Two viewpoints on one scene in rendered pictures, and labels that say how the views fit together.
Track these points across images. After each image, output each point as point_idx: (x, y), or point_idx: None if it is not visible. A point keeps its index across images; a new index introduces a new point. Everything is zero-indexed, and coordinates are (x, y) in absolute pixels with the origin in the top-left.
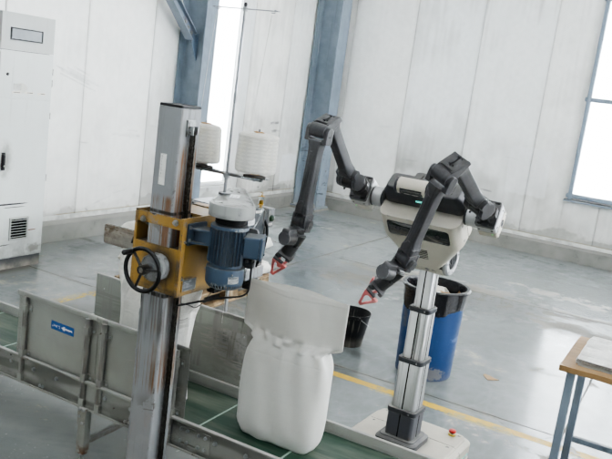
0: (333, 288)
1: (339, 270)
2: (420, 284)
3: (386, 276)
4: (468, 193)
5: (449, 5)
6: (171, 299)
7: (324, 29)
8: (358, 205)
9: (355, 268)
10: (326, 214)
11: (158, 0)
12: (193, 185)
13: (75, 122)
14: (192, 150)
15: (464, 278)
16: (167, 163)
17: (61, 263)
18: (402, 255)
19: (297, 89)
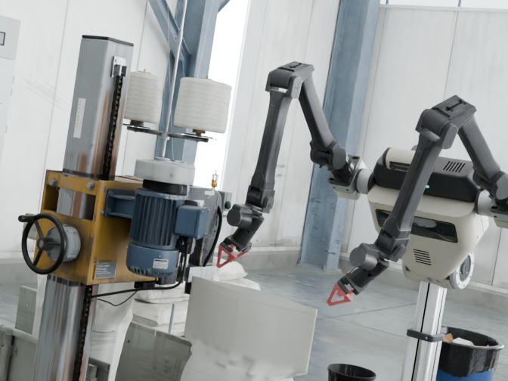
0: (336, 352)
1: (345, 335)
2: (421, 301)
3: (363, 262)
4: (476, 156)
5: (489, 35)
6: (82, 289)
7: (342, 62)
8: (340, 193)
9: (367, 333)
10: (339, 277)
11: (147, 14)
12: (119, 143)
13: (40, 145)
14: (119, 95)
15: (504, 353)
16: (85, 110)
17: (7, 305)
18: (387, 237)
19: (308, 129)
